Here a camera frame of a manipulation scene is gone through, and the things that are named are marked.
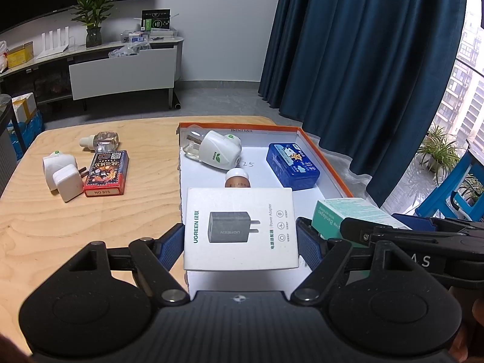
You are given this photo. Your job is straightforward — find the white power adapter box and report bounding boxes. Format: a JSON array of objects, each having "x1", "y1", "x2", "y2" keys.
[{"x1": 183, "y1": 187, "x2": 302, "y2": 272}]

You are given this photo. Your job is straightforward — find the potted green plant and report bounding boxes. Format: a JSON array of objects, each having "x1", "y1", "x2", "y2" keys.
[{"x1": 71, "y1": 0, "x2": 124, "y2": 48}]

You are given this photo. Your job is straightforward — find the brown bottle with white cap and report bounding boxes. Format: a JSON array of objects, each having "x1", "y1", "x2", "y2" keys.
[{"x1": 224, "y1": 168, "x2": 251, "y2": 189}]

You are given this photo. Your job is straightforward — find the red playing card box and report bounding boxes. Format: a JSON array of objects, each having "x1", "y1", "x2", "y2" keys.
[{"x1": 83, "y1": 150, "x2": 129, "y2": 198}]

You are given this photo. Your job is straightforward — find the blue tissue packet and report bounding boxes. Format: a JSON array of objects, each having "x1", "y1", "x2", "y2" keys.
[{"x1": 266, "y1": 142, "x2": 320, "y2": 191}]

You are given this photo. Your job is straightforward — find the orange-edged white cardboard tray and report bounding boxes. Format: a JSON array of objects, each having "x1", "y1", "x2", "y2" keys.
[{"x1": 176, "y1": 122, "x2": 355, "y2": 299}]

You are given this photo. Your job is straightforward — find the clear plastic bag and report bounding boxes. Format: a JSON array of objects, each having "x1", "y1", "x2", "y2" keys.
[{"x1": 109, "y1": 43, "x2": 152, "y2": 60}]

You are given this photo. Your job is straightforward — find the person's right hand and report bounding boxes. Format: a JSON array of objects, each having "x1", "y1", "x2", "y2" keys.
[{"x1": 449, "y1": 285, "x2": 484, "y2": 363}]

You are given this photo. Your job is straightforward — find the white plug-in repeller with bottle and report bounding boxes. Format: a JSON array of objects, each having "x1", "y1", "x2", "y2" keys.
[{"x1": 184, "y1": 130, "x2": 243, "y2": 171}]

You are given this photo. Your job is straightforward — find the white television cabinet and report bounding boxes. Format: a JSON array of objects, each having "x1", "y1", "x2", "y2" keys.
[{"x1": 0, "y1": 36, "x2": 185, "y2": 111}]

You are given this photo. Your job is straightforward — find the white router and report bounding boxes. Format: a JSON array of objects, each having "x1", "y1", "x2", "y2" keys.
[{"x1": 36, "y1": 26, "x2": 75, "y2": 60}]

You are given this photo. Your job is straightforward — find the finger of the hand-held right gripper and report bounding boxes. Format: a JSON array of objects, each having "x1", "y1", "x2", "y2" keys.
[
  {"x1": 339, "y1": 217, "x2": 484, "y2": 252},
  {"x1": 391, "y1": 213, "x2": 484, "y2": 236}
]

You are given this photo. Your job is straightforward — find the white charger plug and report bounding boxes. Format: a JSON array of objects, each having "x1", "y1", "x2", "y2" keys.
[{"x1": 52, "y1": 164, "x2": 90, "y2": 202}]

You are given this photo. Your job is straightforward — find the green black box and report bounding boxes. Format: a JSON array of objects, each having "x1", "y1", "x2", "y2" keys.
[{"x1": 142, "y1": 8, "x2": 173, "y2": 33}]

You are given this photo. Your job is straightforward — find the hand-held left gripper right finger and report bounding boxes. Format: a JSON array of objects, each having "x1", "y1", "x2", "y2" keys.
[{"x1": 290, "y1": 217, "x2": 414, "y2": 308}]

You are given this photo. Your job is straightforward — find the blue stool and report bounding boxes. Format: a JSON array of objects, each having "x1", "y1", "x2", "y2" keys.
[{"x1": 414, "y1": 149, "x2": 484, "y2": 222}]

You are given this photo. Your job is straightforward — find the blue plastic bag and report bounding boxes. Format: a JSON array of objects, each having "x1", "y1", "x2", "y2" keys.
[{"x1": 7, "y1": 110, "x2": 45, "y2": 161}]

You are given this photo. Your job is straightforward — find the dark glass side table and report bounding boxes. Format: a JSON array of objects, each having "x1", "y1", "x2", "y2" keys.
[{"x1": 0, "y1": 94, "x2": 20, "y2": 197}]

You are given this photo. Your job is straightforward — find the clear refill bottle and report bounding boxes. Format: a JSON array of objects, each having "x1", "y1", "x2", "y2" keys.
[{"x1": 79, "y1": 131, "x2": 121, "y2": 154}]

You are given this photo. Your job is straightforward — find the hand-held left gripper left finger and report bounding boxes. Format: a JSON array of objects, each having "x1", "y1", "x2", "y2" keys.
[{"x1": 66, "y1": 223, "x2": 190, "y2": 308}]

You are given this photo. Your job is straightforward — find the white taped cardboard box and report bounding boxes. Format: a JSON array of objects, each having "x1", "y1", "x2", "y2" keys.
[{"x1": 11, "y1": 93, "x2": 38, "y2": 124}]

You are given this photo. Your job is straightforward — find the teal bandage box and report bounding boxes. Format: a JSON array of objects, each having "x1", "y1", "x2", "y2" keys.
[{"x1": 311, "y1": 197, "x2": 413, "y2": 241}]

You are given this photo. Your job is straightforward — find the yellow box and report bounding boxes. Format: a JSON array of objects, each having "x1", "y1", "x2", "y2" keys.
[{"x1": 7, "y1": 41, "x2": 34, "y2": 69}]

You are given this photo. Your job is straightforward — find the balcony spider plant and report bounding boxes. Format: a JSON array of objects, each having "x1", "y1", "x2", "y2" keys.
[{"x1": 416, "y1": 125, "x2": 468, "y2": 186}]

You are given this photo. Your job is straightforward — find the blue curtain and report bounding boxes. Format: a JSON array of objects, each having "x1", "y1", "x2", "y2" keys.
[{"x1": 258, "y1": 0, "x2": 470, "y2": 207}]

